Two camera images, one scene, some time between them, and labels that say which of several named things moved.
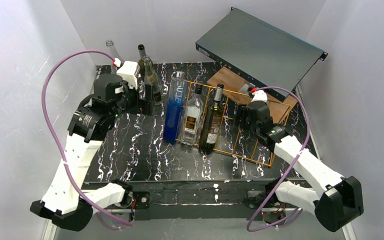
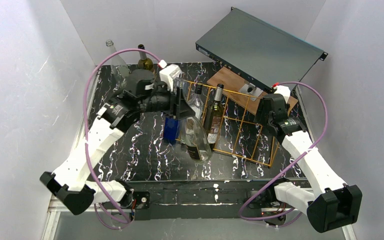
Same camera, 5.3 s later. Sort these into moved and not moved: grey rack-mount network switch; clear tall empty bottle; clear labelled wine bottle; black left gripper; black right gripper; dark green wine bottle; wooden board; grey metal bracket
Moved: clear labelled wine bottle; black left gripper; black right gripper
Not moved: clear tall empty bottle; wooden board; grey metal bracket; dark green wine bottle; grey rack-mount network switch
